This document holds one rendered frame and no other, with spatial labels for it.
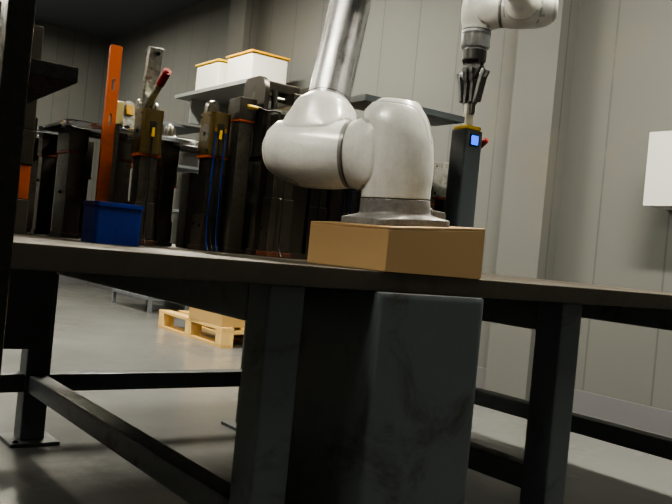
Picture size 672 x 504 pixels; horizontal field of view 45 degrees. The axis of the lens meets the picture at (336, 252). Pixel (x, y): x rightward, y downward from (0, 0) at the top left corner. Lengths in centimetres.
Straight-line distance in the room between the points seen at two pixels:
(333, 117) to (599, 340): 291
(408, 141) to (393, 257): 26
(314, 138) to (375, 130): 14
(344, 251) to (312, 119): 31
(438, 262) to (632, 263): 276
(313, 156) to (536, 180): 295
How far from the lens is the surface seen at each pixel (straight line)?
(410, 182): 172
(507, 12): 255
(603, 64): 469
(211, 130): 219
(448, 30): 559
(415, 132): 174
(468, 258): 176
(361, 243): 166
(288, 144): 182
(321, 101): 185
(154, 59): 221
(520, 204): 468
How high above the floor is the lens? 73
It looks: level
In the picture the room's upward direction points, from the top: 5 degrees clockwise
